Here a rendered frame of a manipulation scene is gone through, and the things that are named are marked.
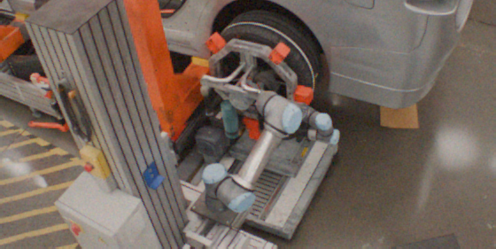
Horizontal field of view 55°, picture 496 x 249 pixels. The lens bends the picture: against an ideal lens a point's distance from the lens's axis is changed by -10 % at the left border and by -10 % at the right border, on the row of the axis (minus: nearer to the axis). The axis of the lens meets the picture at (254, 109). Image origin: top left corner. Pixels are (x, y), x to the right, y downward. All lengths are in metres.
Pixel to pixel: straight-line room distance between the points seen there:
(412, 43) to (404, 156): 1.28
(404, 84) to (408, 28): 0.38
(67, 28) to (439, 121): 3.11
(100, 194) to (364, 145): 2.23
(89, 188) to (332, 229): 1.74
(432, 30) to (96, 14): 1.71
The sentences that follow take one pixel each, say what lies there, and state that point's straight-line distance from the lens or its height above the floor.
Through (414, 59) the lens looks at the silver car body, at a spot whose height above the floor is 1.13.
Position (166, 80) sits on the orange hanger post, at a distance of 3.06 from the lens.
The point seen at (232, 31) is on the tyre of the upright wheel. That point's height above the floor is 1.14.
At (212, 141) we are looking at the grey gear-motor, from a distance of 3.39.
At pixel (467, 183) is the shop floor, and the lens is 3.75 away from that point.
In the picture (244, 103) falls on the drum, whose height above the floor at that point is 0.85.
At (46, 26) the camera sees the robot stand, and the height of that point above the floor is 2.03.
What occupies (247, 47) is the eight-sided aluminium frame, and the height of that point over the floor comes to 1.12.
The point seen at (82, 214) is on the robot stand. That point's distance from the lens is 2.15.
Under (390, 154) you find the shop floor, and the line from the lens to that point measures 3.81.
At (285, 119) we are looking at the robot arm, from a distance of 2.20.
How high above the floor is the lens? 2.85
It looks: 43 degrees down
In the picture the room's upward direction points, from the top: 7 degrees counter-clockwise
